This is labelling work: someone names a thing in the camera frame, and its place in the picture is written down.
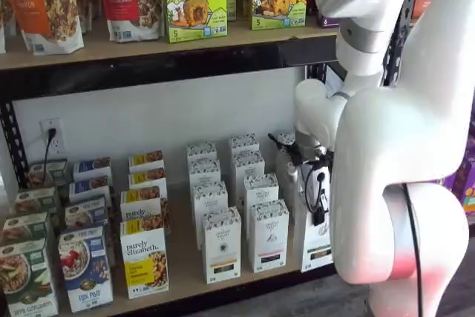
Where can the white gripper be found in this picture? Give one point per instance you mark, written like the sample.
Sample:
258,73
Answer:
315,174

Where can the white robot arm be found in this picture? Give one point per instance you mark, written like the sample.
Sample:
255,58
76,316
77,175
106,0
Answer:
389,127

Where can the white box pink strip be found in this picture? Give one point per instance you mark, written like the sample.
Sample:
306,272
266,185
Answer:
248,163
269,235
243,142
259,187

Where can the white box orange strip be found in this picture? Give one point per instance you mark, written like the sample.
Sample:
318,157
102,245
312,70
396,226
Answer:
222,246
204,172
209,198
201,150

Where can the purple Annie's box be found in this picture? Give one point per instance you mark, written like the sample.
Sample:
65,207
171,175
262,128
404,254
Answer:
465,191
448,183

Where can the purely elizabeth yellow box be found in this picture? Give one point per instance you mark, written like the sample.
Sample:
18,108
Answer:
146,159
139,209
143,257
146,179

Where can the black metal shelf rack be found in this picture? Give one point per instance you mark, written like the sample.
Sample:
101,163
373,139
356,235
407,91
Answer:
148,72

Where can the orange snack box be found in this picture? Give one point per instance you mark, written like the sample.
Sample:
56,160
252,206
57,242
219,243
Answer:
421,7

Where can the blue flax cereal box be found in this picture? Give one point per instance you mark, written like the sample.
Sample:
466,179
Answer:
91,166
86,215
85,272
89,187

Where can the green Bobo's box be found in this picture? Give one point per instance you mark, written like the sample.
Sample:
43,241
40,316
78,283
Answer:
194,1

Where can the green oatmeal box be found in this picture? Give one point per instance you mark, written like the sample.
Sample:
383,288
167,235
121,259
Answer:
26,280
48,172
24,228
37,202

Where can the granola bag red label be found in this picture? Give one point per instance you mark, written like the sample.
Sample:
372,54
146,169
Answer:
130,1

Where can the white wall outlet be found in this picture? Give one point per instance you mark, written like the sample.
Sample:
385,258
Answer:
55,125

